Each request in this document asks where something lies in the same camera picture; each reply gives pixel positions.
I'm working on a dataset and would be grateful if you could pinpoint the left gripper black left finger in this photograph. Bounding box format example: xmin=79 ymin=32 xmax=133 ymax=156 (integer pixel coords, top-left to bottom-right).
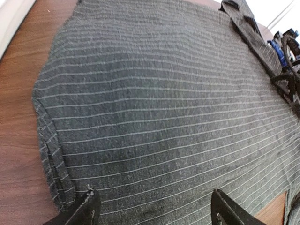
xmin=44 ymin=188 xmax=101 ymax=225

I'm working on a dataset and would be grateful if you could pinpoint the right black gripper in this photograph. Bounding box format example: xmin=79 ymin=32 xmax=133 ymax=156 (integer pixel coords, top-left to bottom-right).
xmin=270 ymin=35 xmax=300 ymax=110

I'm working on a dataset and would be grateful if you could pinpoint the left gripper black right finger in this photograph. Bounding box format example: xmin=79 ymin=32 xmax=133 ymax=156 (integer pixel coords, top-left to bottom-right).
xmin=210 ymin=189 xmax=265 ymax=225

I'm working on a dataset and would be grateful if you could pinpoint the blue checked shirt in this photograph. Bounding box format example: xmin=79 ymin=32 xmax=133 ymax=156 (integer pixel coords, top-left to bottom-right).
xmin=267 ymin=29 xmax=300 ymax=68

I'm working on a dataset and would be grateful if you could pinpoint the black pinstriped long sleeve shirt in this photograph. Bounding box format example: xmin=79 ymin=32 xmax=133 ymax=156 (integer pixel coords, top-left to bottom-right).
xmin=32 ymin=0 xmax=300 ymax=225

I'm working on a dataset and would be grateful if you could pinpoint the white plastic basin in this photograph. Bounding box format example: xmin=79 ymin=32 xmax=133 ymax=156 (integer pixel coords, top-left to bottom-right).
xmin=0 ymin=0 xmax=36 ymax=58

